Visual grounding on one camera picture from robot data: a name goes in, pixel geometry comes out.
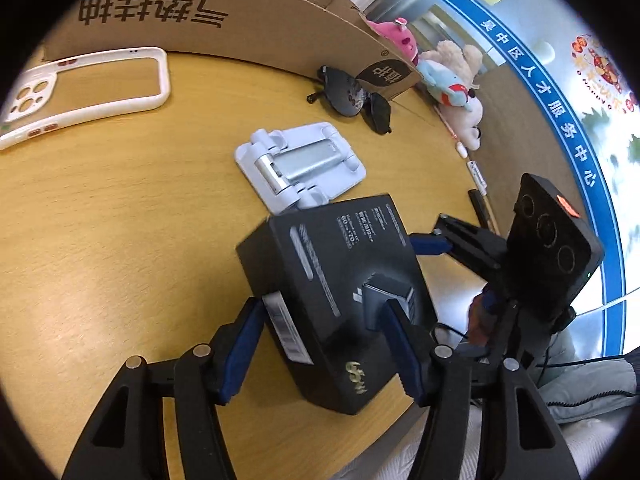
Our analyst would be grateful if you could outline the blue wall banner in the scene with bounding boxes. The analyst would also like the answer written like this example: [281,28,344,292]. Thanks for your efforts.
[425,0,632,356]

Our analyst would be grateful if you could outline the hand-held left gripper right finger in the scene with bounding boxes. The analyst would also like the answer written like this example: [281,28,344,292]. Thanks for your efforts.
[381,298,581,480]

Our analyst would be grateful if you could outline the small white labelled stick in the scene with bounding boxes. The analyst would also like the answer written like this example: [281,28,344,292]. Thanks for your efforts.
[467,160,488,193]

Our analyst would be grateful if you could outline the white and blue plush toy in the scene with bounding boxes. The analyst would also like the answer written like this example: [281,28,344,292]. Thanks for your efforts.
[416,40,485,150]

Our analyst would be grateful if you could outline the wooden desk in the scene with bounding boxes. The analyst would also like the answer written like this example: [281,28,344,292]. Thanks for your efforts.
[0,50,501,480]

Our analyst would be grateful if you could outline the colourful wall sticker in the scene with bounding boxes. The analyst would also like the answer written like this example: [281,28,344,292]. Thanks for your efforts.
[570,34,640,113]

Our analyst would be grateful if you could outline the black product box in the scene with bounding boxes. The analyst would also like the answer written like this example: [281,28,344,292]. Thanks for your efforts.
[236,192,440,416]

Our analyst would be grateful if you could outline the grey jacket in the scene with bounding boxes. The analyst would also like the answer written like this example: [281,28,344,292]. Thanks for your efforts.
[537,332,640,421]

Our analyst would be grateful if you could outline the white folding phone stand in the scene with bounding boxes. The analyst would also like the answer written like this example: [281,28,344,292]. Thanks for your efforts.
[235,122,367,213]

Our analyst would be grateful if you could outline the brown cardboard box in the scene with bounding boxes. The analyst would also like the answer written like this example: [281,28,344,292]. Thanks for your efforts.
[42,0,423,103]

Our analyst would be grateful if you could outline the pink plush toy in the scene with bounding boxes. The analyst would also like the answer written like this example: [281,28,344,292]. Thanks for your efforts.
[365,16,420,66]

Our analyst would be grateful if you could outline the black cable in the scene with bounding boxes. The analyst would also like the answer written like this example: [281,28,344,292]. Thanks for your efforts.
[539,352,628,378]

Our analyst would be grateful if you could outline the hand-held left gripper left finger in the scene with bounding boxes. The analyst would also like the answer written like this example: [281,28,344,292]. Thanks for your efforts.
[60,297,267,480]

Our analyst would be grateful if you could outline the black sunglasses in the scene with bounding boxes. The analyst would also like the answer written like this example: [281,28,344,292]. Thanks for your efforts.
[306,65,393,136]

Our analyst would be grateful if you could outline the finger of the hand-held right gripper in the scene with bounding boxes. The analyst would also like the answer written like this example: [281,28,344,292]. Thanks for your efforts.
[410,213,509,282]
[468,285,512,356]

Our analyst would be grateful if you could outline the white phone case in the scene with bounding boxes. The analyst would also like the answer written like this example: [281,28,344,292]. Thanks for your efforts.
[0,46,170,152]

